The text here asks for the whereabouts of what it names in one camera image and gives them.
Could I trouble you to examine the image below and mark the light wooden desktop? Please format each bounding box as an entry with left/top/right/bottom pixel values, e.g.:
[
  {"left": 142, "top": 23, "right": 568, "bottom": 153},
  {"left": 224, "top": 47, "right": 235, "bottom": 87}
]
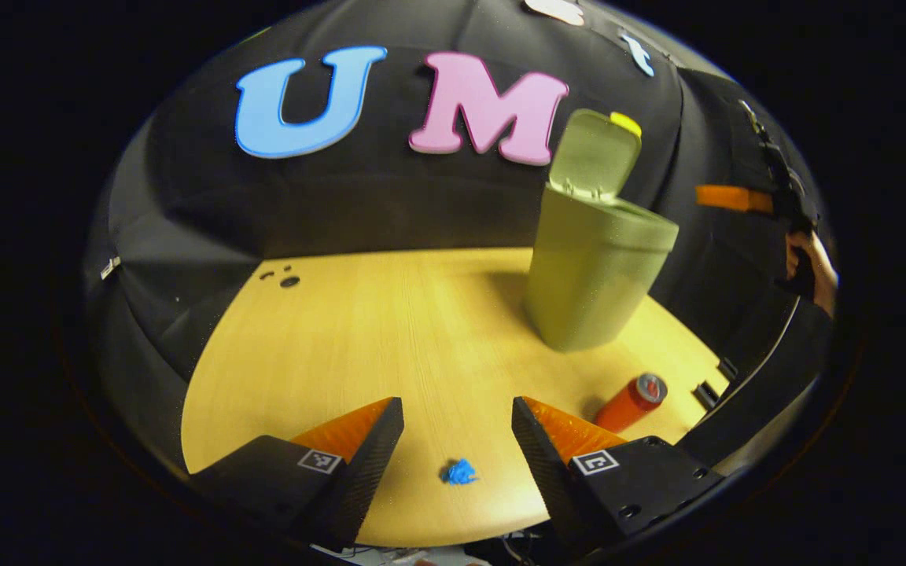
[{"left": 180, "top": 248, "right": 731, "bottom": 549}]

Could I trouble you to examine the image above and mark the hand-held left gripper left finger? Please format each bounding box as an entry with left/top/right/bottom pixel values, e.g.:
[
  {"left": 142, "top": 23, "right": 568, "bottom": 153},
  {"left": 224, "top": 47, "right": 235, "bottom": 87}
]
[{"left": 190, "top": 397, "right": 405, "bottom": 551}]

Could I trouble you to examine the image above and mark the black backdrop cloth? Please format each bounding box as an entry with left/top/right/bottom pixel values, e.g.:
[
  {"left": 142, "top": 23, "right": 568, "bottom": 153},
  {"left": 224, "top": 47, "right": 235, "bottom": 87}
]
[{"left": 83, "top": 0, "right": 839, "bottom": 480}]

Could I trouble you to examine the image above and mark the red pop can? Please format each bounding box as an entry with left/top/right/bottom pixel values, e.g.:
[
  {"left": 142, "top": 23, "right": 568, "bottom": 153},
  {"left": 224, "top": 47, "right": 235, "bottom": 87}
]
[{"left": 594, "top": 373, "right": 669, "bottom": 434}]

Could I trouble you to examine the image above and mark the pale green desktop garbage bin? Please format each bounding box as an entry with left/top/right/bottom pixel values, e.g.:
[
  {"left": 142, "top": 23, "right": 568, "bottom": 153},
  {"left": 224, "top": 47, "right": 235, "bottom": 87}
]
[{"left": 522, "top": 108, "right": 680, "bottom": 353}]

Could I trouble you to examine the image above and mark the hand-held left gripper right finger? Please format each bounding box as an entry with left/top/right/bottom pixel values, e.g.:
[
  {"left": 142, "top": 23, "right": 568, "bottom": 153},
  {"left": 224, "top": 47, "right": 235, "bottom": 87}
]
[{"left": 511, "top": 396, "right": 737, "bottom": 555}]

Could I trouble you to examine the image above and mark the blue paper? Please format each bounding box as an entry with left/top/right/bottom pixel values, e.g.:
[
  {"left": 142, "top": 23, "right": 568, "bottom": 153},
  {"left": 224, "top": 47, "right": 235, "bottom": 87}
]
[{"left": 441, "top": 458, "right": 479, "bottom": 487}]

